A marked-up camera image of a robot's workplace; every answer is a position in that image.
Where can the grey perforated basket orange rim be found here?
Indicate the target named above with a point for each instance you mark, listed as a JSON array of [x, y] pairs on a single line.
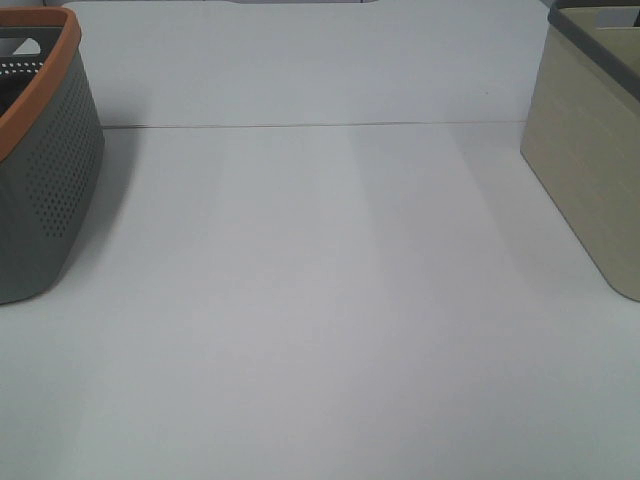
[[52, 147]]

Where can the beige basket grey rim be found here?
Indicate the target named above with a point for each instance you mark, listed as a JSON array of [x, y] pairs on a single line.
[[581, 137]]

